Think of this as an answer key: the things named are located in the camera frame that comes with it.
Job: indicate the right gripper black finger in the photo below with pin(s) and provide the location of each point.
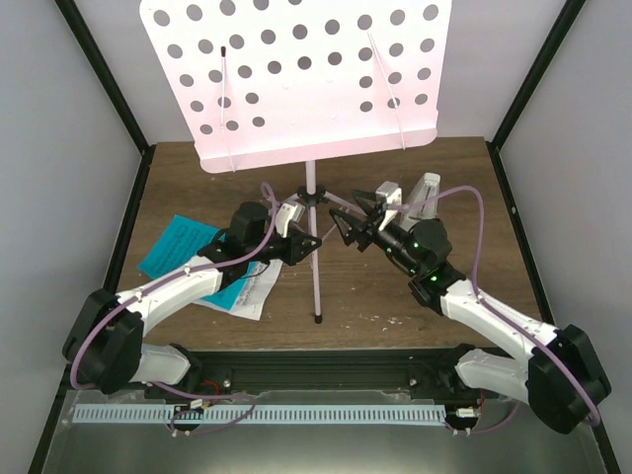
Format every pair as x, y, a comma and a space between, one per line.
351, 228
370, 203

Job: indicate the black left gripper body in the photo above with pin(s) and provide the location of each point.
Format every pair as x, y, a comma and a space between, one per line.
283, 255

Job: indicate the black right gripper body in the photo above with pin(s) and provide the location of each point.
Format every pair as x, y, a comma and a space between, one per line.
373, 226

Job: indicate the white metronome body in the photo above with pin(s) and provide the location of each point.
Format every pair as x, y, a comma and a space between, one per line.
419, 205

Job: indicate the white sheet music page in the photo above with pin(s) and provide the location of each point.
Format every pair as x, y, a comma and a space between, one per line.
257, 287

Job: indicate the blue sheet music folder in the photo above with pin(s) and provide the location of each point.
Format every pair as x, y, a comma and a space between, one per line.
181, 239

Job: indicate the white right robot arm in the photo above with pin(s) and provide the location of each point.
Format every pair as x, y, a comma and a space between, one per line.
556, 372

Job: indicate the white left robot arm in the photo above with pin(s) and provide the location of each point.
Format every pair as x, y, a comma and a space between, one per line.
106, 348

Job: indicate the white perforated stand tray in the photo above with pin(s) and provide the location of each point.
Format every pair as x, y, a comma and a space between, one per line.
264, 83

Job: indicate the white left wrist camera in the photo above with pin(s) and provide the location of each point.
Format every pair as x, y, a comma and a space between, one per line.
287, 212

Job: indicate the black front mounting rail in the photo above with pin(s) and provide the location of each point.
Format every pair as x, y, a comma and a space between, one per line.
424, 373

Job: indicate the light blue slotted cable duct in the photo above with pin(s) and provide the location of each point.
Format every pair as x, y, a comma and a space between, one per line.
145, 414

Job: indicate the black left table rail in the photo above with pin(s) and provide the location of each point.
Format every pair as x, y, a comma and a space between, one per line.
118, 247

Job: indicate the black right corner post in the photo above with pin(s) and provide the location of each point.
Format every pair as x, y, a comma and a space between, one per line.
562, 25

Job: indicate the black corner post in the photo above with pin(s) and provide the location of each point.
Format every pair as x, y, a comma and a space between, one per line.
562, 25
80, 30

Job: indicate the black left corner post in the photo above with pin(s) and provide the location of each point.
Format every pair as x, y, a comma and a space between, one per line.
80, 30

